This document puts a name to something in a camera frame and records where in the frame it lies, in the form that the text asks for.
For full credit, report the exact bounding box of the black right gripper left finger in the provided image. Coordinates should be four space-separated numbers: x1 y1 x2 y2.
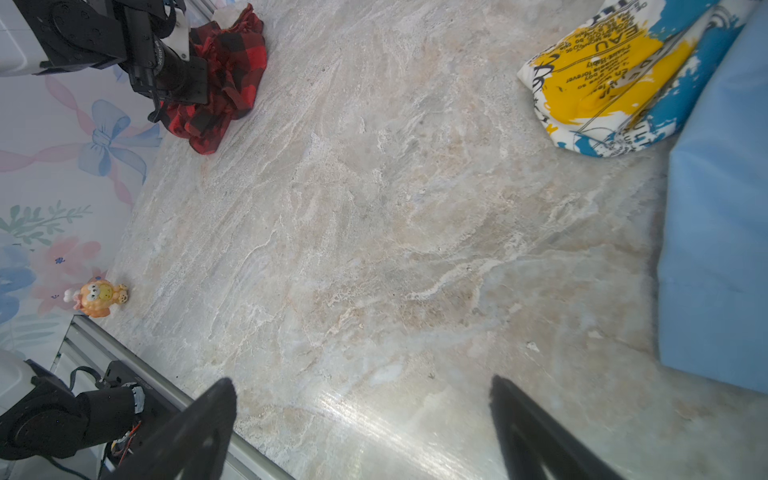
107 378 237 479

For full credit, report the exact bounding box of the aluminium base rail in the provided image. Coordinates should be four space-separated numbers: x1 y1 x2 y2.
50 315 291 479

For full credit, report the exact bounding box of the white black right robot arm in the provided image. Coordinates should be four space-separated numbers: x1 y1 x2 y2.
1 351 619 479

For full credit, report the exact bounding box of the red black plaid cloth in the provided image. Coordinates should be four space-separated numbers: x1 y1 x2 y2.
160 1 267 155

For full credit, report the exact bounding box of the orange cat figurine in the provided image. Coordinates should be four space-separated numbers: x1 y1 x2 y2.
64 279 129 318

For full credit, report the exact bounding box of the white yellow teal printed cloth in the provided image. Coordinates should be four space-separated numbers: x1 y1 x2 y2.
518 0 760 158

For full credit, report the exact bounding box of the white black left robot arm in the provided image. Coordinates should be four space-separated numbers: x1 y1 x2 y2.
1 1 210 415

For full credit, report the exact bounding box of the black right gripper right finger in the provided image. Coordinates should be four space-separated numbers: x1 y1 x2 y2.
489 375 622 480

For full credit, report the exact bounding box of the light blue cloth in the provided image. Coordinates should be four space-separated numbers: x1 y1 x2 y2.
657 6 767 392

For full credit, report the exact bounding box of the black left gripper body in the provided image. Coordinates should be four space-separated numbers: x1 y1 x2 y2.
113 0 210 123

